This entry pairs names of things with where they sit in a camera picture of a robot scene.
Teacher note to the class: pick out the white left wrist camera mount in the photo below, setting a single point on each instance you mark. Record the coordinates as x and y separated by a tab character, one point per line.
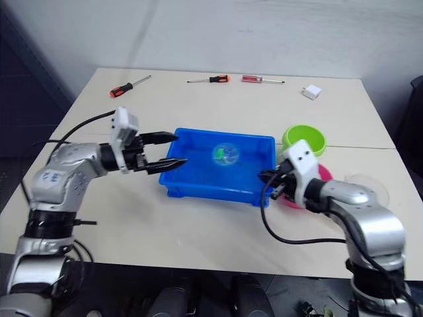
124	128

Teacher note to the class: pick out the dark blue cabinet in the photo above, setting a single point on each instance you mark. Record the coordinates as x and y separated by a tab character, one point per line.
20	99

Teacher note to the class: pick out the pink plastic bucket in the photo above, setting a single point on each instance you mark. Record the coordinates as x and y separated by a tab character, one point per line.
325	173

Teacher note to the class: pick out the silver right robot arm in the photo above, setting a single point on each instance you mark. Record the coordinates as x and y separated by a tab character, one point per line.
373	221

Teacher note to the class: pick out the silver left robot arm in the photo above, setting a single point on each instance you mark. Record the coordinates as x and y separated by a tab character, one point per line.
62	175

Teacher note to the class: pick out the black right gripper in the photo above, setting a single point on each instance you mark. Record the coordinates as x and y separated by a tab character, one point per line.
288	185

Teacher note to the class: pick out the green toy fish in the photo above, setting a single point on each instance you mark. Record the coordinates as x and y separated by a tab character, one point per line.
219	154

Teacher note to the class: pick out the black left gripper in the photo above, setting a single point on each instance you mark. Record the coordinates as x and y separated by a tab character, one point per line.
137	158

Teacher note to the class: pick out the black chair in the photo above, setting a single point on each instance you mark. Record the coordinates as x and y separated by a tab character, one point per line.
416	115

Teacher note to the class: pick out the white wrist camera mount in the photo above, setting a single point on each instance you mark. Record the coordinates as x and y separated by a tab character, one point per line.
300	158
124	128

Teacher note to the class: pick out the green plastic bucket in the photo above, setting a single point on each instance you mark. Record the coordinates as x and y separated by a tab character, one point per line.
307	135

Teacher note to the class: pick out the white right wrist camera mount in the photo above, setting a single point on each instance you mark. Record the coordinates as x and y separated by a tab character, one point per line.
300	158

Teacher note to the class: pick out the white charger plug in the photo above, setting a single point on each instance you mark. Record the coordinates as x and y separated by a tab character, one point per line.
312	92

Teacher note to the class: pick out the clear plastic cup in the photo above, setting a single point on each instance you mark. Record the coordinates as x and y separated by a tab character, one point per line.
381	190

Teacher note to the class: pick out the blue plastic tub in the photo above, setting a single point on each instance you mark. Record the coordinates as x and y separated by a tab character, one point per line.
191	165

